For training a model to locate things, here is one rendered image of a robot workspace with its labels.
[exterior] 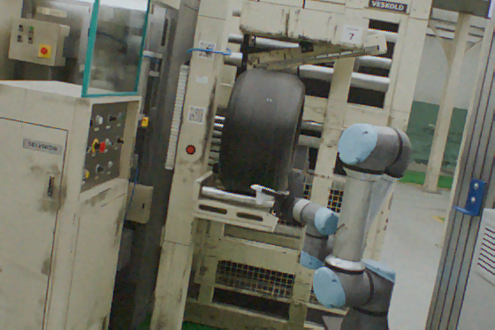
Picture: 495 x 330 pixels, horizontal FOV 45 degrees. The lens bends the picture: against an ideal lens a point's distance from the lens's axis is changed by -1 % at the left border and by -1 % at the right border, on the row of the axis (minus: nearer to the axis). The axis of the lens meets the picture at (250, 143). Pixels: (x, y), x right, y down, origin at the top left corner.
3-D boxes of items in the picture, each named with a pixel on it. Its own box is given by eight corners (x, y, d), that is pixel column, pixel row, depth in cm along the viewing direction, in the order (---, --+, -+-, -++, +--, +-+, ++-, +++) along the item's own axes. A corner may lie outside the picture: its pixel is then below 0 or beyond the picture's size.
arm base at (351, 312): (395, 348, 180) (402, 317, 179) (346, 342, 178) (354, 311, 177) (379, 326, 195) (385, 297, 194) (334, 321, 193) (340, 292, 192)
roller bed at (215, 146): (192, 169, 315) (201, 112, 312) (198, 165, 330) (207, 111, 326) (229, 176, 313) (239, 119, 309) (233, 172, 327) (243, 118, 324)
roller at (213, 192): (198, 195, 268) (200, 186, 267) (201, 194, 272) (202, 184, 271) (277, 211, 263) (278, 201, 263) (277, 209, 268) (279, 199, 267)
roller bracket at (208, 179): (190, 202, 265) (194, 180, 263) (209, 187, 304) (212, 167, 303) (197, 203, 264) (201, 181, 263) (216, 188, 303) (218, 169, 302)
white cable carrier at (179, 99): (164, 168, 278) (180, 65, 272) (168, 166, 283) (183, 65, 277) (174, 170, 277) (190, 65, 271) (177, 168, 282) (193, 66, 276)
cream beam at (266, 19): (238, 29, 291) (242, -2, 290) (245, 34, 316) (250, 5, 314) (364, 49, 284) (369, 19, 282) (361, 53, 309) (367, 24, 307)
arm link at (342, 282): (369, 312, 177) (407, 130, 171) (331, 317, 169) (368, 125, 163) (343, 296, 187) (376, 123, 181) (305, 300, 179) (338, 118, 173)
